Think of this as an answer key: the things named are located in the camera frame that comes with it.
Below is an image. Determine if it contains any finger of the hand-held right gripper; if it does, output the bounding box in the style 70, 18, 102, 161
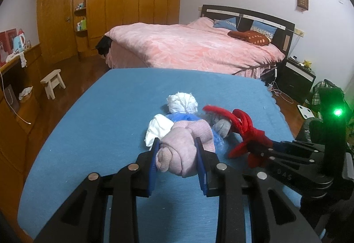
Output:
272, 140, 327, 153
249, 145, 318, 167

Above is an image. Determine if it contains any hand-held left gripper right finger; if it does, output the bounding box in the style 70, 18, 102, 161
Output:
194, 136, 318, 243

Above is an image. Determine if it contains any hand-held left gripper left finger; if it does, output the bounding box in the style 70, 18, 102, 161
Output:
33, 137, 161, 243

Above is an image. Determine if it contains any pink sock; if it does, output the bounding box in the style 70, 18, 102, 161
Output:
155, 120, 215, 177

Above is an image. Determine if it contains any red glove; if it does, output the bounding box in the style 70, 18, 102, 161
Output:
203, 105, 274, 169

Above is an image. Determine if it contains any white bathroom scale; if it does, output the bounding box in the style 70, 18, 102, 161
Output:
297, 105, 316, 121

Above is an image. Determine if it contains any white crumpled tissue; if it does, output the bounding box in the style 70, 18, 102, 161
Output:
144, 114, 175, 147

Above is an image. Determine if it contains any grey sock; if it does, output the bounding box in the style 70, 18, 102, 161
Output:
211, 113, 233, 139

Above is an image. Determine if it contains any plaid cloth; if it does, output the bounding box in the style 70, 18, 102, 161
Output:
312, 80, 327, 107

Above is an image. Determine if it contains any dark nightstand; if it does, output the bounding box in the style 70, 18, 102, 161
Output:
278, 57, 316, 105

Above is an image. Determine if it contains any white rolled sock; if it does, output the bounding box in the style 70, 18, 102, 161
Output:
167, 92, 198, 114

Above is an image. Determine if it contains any blue table cloth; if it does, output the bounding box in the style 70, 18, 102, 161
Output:
17, 68, 302, 243

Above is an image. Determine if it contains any brown dotted pillow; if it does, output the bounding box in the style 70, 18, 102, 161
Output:
227, 30, 272, 46

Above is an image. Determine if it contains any bed with pink cover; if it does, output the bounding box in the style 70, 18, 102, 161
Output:
104, 17, 285, 79

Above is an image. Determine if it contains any blue pillow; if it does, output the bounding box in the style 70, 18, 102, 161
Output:
250, 21, 277, 36
213, 17, 238, 30

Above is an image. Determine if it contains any black cloth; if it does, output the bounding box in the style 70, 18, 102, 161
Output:
95, 35, 113, 56

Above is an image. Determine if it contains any small wooden stool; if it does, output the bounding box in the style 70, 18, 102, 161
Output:
40, 69, 66, 100

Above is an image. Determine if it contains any wooden side cabinet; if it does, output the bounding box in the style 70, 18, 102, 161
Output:
0, 43, 54, 234

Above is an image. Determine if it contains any crumpled white cloth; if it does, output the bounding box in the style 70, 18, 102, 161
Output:
18, 87, 34, 100

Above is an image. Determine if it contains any paper bag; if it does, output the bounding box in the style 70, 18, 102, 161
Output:
3, 84, 20, 112

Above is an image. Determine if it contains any blue and white kettle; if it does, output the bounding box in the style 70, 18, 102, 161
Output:
12, 34, 27, 53

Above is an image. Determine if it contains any red box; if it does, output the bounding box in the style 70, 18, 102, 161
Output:
0, 29, 17, 64

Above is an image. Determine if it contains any white floor cable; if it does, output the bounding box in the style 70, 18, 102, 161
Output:
271, 87, 294, 104

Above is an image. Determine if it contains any dark wooden bed frame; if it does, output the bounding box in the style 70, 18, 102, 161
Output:
200, 4, 296, 83

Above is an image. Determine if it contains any white charging cable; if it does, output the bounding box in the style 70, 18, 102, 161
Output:
0, 68, 32, 125

